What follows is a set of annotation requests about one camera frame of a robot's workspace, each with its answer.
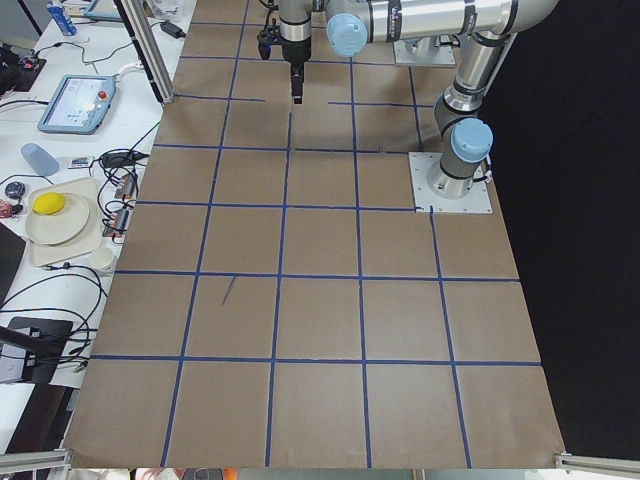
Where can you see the white paper cup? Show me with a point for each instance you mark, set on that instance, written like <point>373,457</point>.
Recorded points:
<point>103,260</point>

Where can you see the second arm base plate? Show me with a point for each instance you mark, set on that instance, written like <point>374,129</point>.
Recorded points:
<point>434,52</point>

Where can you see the aluminium corner profile left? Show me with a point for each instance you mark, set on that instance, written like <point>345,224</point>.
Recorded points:
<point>34,461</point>

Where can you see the small dark round device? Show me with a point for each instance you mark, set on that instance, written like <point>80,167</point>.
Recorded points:
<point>15,190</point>

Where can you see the yellow lemon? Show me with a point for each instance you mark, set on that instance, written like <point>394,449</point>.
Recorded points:
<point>49,203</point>

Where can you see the beige rectangular tray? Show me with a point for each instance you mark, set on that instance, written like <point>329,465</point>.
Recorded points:
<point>90,237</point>

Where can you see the small colourful card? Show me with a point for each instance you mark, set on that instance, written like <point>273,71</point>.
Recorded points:
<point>83,162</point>

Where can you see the aluminium corner profile right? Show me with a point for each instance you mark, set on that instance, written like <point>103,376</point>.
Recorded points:
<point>597,465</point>

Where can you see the silver blue-capped robot arm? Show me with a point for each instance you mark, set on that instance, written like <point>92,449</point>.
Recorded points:
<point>490,25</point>

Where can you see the beige round plate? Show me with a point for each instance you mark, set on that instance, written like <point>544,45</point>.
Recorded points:
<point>61,227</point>

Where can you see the blue white carton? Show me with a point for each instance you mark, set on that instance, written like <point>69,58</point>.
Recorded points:
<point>61,18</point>

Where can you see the black power adapter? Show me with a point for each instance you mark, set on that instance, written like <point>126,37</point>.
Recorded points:
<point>172,30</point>

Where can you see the aluminium frame post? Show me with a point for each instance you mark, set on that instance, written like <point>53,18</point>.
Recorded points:
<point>139,30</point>

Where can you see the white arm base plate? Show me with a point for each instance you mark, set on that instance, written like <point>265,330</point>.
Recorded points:
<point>435,192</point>

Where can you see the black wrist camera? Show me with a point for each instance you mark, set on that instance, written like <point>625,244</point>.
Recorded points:
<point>267,38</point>

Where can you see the small circuit board module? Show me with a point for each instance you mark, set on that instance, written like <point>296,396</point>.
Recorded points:
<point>127,187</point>

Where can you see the aluminium corner profile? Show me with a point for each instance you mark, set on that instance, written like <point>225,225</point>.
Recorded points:
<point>34,461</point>
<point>597,465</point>

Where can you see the black monitor stand base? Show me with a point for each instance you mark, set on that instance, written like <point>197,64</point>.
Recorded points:
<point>31,349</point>

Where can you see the translucent blue cup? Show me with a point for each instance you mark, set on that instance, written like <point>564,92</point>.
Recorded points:
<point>41,161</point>

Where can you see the blue teach pendant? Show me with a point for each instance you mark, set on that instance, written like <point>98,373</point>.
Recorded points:
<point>79,105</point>

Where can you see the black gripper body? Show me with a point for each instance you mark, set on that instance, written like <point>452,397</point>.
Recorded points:
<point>295,51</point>

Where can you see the black electronics board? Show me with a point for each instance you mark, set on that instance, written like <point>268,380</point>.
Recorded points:
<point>19,73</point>

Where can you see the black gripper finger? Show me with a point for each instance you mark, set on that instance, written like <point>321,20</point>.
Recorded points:
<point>297,82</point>

